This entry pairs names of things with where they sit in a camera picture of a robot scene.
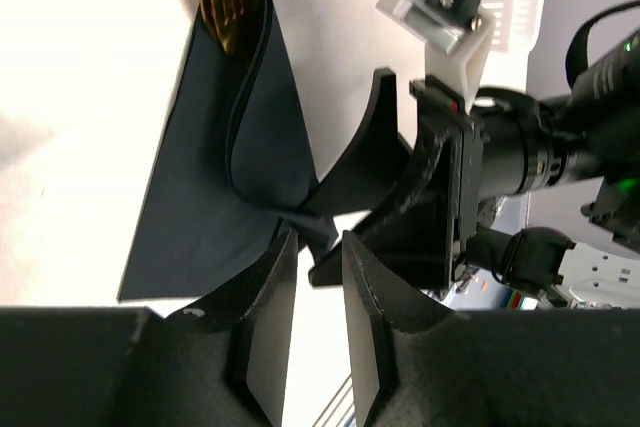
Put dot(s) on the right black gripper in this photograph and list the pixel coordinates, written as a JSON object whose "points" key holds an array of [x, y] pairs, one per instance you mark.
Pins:
{"points": [[469, 159]]}

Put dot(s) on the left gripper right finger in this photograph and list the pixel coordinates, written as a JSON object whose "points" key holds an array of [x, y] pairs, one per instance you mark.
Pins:
{"points": [[415, 362]]}

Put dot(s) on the dark navy paper napkin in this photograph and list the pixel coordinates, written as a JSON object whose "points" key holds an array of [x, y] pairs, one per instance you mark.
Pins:
{"points": [[233, 171]]}

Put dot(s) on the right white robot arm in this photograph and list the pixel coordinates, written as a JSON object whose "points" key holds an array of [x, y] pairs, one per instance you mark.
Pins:
{"points": [[598, 121]]}

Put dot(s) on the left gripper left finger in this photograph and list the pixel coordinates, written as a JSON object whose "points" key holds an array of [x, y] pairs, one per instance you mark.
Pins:
{"points": [[219, 361]]}

